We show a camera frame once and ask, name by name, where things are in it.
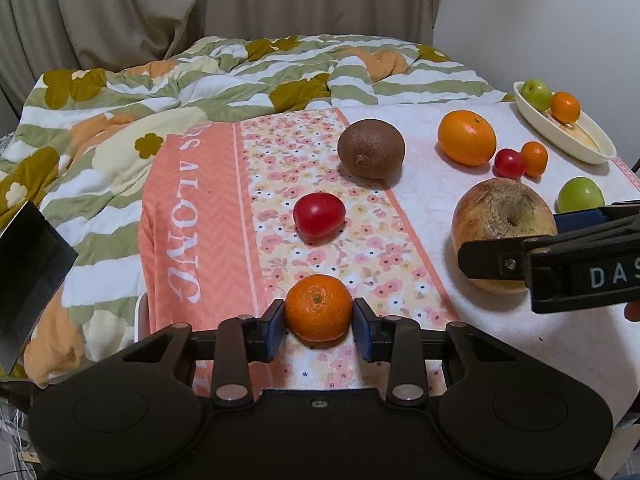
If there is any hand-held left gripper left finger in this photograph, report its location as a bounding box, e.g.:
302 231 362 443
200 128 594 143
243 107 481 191
120 299 287 408

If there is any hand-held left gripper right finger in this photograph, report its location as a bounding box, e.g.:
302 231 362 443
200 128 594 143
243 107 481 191
352 297 521 407

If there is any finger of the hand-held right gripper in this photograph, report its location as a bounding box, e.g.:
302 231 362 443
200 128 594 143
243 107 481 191
554 202 640 235
457 234 533 281

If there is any green apple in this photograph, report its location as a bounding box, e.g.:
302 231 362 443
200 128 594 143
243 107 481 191
556 176 606 214
520 79 554 112

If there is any orange mandarin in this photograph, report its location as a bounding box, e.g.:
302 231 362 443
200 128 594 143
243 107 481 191
284 274 354 343

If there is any brownish yellow apple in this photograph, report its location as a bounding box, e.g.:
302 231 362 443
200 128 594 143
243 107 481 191
451 178 558 293

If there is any cream oval dish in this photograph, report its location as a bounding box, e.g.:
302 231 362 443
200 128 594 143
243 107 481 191
513 80 617 165

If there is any small red cherry tomato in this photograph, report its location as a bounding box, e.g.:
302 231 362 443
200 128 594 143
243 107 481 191
494 148 526 180

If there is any large orange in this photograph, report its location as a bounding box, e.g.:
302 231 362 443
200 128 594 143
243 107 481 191
437 110 497 167

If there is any brown kiwi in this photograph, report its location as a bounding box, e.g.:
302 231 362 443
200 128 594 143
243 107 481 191
337 119 406 181

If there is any small orange kumquat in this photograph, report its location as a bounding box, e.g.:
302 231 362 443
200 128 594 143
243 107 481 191
520 141 549 178
550 91 581 124

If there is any large red tomato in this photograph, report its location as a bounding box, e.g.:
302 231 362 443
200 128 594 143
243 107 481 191
292 192 347 239

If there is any peach floral blanket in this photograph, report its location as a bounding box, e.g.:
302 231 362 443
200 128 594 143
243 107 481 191
137 95 640 431

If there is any black flat panel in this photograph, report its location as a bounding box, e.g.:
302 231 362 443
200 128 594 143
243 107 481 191
0 200 78 373

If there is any green striped flower quilt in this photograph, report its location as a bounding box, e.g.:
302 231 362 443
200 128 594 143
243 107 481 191
0 35 516 391

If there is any beige curtain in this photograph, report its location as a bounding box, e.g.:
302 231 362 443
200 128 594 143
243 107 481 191
0 0 436 111

